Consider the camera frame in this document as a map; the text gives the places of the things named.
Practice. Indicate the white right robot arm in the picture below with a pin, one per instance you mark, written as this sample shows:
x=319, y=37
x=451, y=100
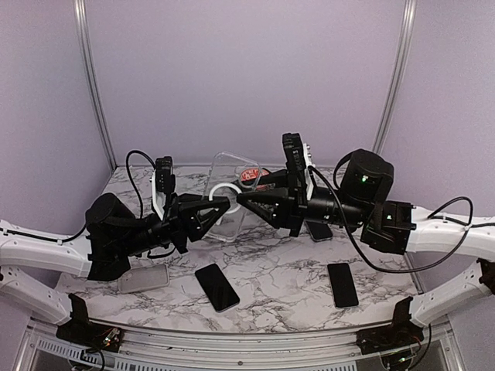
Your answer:
x=359, y=202

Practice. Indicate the translucent grey phone case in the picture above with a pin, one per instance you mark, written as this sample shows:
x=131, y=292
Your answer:
x=144, y=279

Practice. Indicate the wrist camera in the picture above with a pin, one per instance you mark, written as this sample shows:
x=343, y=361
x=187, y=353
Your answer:
x=163, y=185
x=298, y=160

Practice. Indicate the dark phone in case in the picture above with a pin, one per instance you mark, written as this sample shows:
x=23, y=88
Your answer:
x=319, y=232

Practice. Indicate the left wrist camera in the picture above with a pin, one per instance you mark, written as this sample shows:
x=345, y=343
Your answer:
x=163, y=185

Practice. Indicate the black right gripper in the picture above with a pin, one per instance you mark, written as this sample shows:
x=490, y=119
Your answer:
x=280, y=217

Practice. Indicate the black phone silver edge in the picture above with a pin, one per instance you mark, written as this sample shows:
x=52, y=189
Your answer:
x=217, y=288

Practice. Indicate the right aluminium corner post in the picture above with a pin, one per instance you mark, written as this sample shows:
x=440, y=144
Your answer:
x=397, y=75

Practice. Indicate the front aluminium frame rail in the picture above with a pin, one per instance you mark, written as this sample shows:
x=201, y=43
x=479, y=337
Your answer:
x=155, y=349

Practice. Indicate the left aluminium corner post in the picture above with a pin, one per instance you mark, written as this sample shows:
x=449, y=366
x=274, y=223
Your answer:
x=83, y=33

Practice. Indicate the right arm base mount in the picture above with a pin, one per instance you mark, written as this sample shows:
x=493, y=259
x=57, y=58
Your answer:
x=400, y=332

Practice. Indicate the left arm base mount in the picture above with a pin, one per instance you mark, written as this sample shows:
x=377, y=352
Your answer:
x=82, y=331

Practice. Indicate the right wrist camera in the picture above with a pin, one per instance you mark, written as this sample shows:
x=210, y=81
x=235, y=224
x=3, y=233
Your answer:
x=298, y=160

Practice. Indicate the red white patterned bowl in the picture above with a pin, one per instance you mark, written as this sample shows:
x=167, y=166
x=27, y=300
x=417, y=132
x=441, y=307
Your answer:
x=249, y=179

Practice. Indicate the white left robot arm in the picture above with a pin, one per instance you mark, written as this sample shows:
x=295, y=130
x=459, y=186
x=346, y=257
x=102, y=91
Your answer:
x=112, y=234

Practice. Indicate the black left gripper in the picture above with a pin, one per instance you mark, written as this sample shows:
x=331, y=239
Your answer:
x=197, y=225

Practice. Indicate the aluminium corner post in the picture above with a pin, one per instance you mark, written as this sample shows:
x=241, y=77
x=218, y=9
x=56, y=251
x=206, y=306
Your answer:
x=83, y=33
x=397, y=75

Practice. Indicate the black phone right side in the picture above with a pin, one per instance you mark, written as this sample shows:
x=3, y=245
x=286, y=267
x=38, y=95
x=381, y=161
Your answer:
x=343, y=287

